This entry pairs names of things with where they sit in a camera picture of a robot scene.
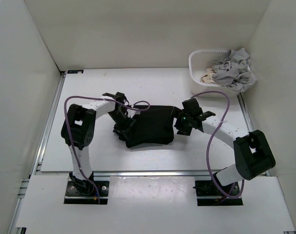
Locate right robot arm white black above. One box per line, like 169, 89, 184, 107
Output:
173, 98, 276, 199

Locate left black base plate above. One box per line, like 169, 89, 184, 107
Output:
64, 179, 110, 205

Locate grey crumpled garment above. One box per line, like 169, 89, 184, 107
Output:
212, 48, 257, 93

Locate white plastic basket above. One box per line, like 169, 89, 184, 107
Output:
188, 50, 239, 98

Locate beige crumpled garment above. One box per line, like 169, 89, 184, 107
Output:
200, 68, 217, 84

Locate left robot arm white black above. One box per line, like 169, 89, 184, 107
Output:
61, 93, 136, 199

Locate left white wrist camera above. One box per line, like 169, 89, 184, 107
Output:
128, 110, 141, 118

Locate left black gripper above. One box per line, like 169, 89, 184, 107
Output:
107, 111, 137, 142

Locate black trousers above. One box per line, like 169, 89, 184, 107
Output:
115, 105, 175, 148

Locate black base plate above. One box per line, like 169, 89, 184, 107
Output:
193, 180, 243, 206
64, 179, 110, 205

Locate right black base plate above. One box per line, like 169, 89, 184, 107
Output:
193, 180, 243, 206

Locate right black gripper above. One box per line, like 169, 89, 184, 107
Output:
163, 106, 192, 136

